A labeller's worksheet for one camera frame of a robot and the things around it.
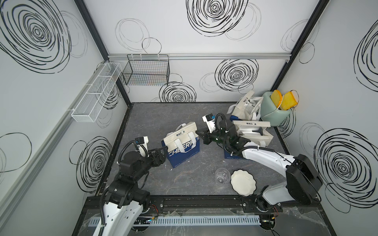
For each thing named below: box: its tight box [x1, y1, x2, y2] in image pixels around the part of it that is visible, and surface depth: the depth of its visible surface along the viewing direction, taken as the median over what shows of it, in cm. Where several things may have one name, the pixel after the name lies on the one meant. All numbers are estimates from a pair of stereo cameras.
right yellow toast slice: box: [281, 91, 298, 111], surface depth 98 cm
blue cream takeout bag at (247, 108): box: [226, 90, 264, 121], surface depth 88 cm
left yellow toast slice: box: [270, 89, 283, 109], surface depth 98 cm
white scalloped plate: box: [230, 169, 257, 197], surface depth 82 cm
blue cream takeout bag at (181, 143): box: [160, 121, 201, 169], surface depth 77 cm
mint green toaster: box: [260, 91, 291, 127], surface depth 100 cm
